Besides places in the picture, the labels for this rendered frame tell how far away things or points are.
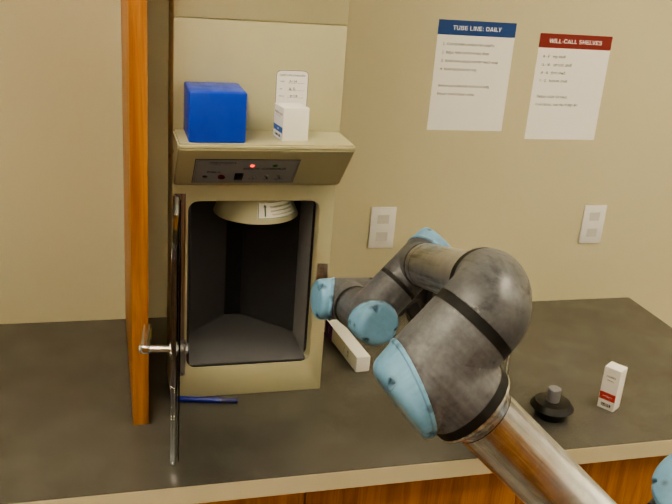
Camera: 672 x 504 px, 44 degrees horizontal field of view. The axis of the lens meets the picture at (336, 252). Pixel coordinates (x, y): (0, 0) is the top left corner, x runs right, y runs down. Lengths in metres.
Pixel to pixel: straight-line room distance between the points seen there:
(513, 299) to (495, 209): 1.31
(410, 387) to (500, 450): 0.15
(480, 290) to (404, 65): 1.18
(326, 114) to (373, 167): 0.54
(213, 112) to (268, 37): 0.19
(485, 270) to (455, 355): 0.11
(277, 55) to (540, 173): 1.00
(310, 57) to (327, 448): 0.74
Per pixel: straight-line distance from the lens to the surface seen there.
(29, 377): 1.91
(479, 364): 1.01
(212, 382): 1.78
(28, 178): 2.05
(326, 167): 1.57
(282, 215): 1.69
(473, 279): 1.02
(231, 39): 1.56
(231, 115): 1.48
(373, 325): 1.37
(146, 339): 1.44
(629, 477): 1.95
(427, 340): 1.00
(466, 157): 2.23
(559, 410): 1.83
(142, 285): 1.57
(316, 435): 1.69
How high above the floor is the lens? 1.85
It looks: 20 degrees down
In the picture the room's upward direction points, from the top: 5 degrees clockwise
